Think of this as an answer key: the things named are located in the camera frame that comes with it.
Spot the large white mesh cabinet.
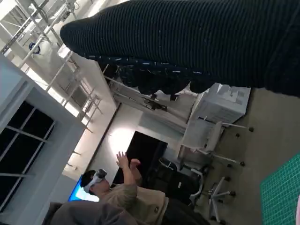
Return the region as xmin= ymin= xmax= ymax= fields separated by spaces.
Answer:
xmin=198 ymin=83 xmax=251 ymax=122

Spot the black screen panel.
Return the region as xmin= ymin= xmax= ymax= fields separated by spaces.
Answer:
xmin=112 ymin=131 xmax=168 ymax=186

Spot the blue lit monitor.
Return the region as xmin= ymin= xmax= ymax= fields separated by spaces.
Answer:
xmin=67 ymin=174 xmax=100 ymax=203

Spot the green cutting mat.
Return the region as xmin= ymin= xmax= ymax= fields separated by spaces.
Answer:
xmin=259 ymin=153 xmax=300 ymax=225

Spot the person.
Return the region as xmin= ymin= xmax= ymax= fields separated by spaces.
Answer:
xmin=81 ymin=151 xmax=169 ymax=225
xmin=42 ymin=201 xmax=141 ymax=225

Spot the black and white office chair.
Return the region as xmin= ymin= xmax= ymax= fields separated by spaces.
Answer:
xmin=159 ymin=157 xmax=236 ymax=222

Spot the dark window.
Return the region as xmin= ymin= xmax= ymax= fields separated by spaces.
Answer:
xmin=0 ymin=100 xmax=56 ymax=207

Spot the white VR headset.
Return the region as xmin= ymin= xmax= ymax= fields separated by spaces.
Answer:
xmin=83 ymin=168 xmax=108 ymax=194

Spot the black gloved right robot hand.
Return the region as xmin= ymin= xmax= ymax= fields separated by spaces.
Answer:
xmin=60 ymin=0 xmax=300 ymax=101

